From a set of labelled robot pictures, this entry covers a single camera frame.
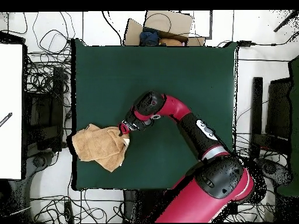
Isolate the black equipment stand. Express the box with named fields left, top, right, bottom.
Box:
left=24, top=66, right=68, bottom=152

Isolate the green chair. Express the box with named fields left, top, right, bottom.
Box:
left=276, top=55, right=299, bottom=197

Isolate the black cable over cardboard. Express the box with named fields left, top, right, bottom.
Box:
left=143, top=12, right=172, bottom=32

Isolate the black cable tangle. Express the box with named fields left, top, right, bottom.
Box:
left=24, top=52, right=72, bottom=94

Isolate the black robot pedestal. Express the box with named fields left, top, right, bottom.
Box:
left=123, top=189, right=164, bottom=222

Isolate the dark blue garment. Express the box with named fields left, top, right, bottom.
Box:
left=139, top=27, right=161, bottom=47

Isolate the looped black cable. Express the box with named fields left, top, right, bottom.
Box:
left=32, top=11, right=77, bottom=54

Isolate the dark green table cloth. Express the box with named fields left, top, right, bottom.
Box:
left=71, top=38, right=239, bottom=191

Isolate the tan terry towel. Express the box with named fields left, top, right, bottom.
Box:
left=71, top=123, right=131, bottom=173

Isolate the orange garment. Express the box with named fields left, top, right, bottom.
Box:
left=159, top=37, right=184, bottom=47

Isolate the black tripod leg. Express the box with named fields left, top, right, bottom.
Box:
left=273, top=10, right=299, bottom=33

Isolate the black upright bar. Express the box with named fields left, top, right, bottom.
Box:
left=249, top=76, right=264, bottom=159

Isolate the black power strip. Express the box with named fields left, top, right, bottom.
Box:
left=63, top=201, right=75, bottom=223

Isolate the black monitor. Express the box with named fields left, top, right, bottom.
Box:
left=266, top=78, right=293, bottom=141

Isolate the black marker pen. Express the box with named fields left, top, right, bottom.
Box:
left=0, top=112, right=13, bottom=128

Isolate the brown cardboard box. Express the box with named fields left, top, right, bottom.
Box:
left=123, top=10, right=206, bottom=47

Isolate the white board with black frame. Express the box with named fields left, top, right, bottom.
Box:
left=0, top=31, right=27, bottom=180

